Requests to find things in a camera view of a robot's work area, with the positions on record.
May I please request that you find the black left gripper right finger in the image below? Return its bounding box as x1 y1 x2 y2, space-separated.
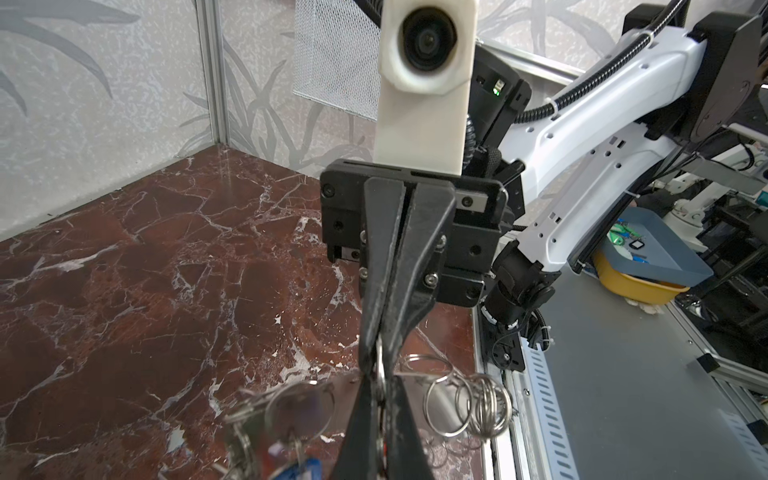
380 376 434 480

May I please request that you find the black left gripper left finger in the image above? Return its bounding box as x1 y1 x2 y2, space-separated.
330 377 379 480

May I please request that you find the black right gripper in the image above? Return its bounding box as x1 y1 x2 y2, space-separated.
320 159 508 375

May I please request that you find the bunch of coloured keys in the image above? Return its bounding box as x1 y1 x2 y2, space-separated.
267 444 323 480

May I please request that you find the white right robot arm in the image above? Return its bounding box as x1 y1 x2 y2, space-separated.
320 1 767 377

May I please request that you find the yellow and grey bin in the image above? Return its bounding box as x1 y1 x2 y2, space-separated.
592 207 713 305

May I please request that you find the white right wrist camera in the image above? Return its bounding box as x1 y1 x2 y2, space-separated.
373 1 478 176

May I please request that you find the white wire mesh basket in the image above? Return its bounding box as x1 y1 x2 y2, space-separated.
293 0 380 121

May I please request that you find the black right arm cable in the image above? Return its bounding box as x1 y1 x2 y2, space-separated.
514 0 688 125

